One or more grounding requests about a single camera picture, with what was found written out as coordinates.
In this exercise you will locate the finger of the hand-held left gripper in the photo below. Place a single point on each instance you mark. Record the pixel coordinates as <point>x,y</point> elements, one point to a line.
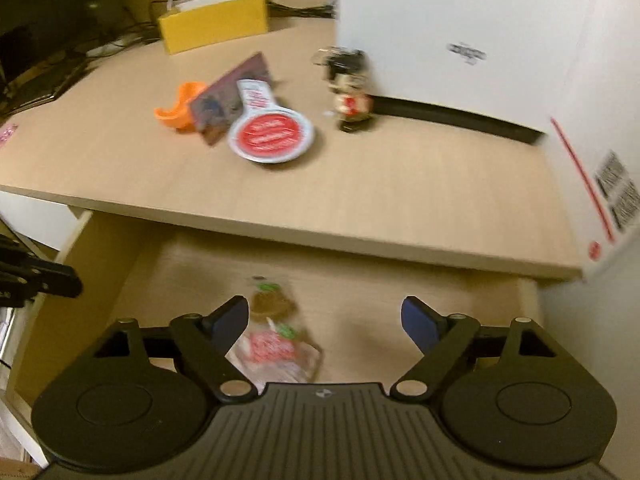
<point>50,280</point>

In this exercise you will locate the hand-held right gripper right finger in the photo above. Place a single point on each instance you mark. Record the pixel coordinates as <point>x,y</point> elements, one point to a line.
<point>422,325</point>

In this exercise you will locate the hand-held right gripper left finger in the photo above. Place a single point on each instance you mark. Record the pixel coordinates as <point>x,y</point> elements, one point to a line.
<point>227,325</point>

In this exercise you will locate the clear snack packet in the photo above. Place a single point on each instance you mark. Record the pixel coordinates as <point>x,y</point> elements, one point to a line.
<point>280,350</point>

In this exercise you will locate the white desk drawer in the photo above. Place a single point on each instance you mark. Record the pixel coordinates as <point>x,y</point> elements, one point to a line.
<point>375,280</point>

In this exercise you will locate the red lid jelly cup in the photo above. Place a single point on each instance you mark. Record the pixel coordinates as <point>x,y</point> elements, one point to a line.
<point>270,135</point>

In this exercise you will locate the orange half shell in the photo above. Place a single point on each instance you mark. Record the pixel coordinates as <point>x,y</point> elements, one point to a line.
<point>175,115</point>

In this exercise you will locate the purple photo card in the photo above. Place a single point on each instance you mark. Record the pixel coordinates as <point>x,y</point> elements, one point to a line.
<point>220,105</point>

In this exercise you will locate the small red white packet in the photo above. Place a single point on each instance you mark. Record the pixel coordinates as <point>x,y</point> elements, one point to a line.
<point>255,94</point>

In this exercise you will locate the black haired doll figurine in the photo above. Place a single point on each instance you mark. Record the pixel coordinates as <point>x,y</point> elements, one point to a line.
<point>347,95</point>

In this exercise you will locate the pink beads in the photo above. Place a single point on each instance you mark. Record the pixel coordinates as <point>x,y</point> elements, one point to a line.
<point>7,136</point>

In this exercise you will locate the black keyboard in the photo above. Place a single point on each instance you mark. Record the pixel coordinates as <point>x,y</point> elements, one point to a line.
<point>35,92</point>

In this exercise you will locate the white power adapter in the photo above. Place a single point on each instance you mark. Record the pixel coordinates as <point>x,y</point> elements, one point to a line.
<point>105,49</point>

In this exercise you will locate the white poster with red print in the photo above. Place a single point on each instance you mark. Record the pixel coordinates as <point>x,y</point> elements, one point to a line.
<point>590,125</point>

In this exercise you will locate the black computer monitor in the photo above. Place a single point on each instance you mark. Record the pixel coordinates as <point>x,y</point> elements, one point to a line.
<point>40,10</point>

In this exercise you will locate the white computer case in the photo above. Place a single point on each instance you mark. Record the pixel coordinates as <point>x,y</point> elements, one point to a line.
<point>425,25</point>

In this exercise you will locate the yellow cardboard box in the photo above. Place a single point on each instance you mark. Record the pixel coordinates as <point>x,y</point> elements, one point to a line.
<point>215,25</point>

